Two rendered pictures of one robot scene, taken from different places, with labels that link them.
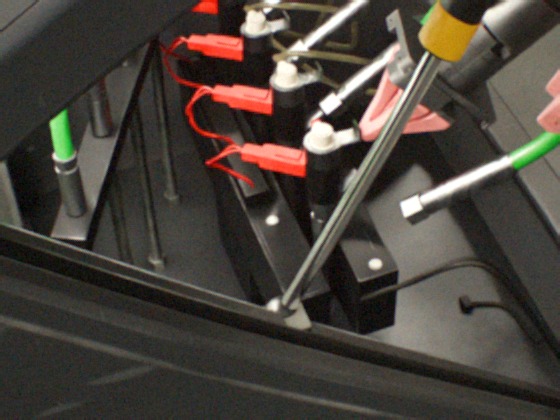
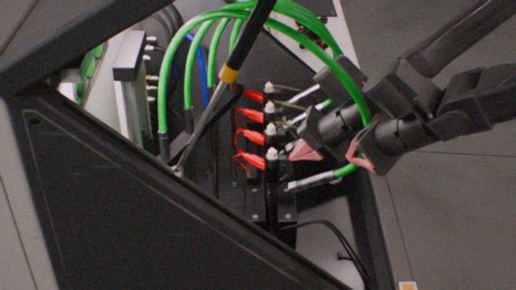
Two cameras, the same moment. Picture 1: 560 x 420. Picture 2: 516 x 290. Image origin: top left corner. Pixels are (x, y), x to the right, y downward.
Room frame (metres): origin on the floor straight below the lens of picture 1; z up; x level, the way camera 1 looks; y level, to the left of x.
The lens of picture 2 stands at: (-0.24, -0.28, 1.81)
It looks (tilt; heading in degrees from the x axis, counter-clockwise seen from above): 36 degrees down; 17
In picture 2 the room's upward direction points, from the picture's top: straight up
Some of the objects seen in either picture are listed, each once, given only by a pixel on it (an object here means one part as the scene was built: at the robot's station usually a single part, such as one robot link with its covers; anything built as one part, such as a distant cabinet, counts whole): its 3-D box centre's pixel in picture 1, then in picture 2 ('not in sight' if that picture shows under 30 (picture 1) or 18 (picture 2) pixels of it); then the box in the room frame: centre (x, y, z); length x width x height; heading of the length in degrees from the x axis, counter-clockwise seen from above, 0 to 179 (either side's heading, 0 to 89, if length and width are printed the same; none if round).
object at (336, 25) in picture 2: not in sight; (315, 47); (1.39, 0.03, 0.97); 0.70 x 0.22 x 0.03; 17
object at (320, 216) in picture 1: (335, 228); (276, 198); (0.68, -0.05, 0.99); 0.05 x 0.03 x 0.21; 107
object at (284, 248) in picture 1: (279, 208); (269, 192); (0.79, 0.00, 0.91); 0.34 x 0.10 x 0.15; 17
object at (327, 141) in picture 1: (321, 140); (272, 156); (0.67, -0.04, 1.10); 0.02 x 0.02 x 0.03
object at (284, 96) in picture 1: (302, 166); (275, 173); (0.75, -0.03, 0.99); 0.05 x 0.03 x 0.21; 107
